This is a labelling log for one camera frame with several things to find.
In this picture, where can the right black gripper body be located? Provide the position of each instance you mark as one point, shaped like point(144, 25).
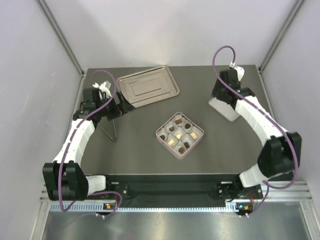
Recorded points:
point(219, 90)

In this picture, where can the white chocolate small cube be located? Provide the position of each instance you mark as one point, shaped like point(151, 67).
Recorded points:
point(171, 142)

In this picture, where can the brown chocolate piece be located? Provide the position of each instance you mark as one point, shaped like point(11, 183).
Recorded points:
point(179, 121)

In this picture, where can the white paper cup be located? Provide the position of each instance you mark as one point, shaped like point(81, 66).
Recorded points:
point(195, 133)
point(179, 116)
point(179, 131)
point(179, 145)
point(182, 126)
point(170, 124)
point(189, 139)
point(163, 134)
point(171, 137)

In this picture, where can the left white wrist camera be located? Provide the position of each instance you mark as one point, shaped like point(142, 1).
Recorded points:
point(103, 86)

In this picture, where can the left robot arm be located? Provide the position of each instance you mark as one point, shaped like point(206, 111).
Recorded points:
point(63, 177)

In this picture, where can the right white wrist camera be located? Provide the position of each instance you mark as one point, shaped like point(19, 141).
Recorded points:
point(240, 71)

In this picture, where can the white cable duct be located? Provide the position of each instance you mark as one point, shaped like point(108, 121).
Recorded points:
point(108, 207)

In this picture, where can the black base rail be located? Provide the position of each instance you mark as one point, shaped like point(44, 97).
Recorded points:
point(178, 190)

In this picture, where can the milk brown chocolate block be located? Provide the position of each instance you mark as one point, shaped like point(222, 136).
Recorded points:
point(181, 150)

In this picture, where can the silver metal tray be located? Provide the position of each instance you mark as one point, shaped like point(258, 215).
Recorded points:
point(148, 86)

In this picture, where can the dark chocolate cube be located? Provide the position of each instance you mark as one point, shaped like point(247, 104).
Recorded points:
point(186, 144)

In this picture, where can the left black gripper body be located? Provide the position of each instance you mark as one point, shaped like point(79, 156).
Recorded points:
point(111, 110)

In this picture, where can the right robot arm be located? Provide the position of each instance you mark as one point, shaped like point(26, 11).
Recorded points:
point(281, 150)

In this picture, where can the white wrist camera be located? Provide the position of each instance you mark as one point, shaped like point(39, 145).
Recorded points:
point(240, 71)
point(103, 86)

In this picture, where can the silver tin lid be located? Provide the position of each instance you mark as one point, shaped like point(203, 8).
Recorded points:
point(224, 109)

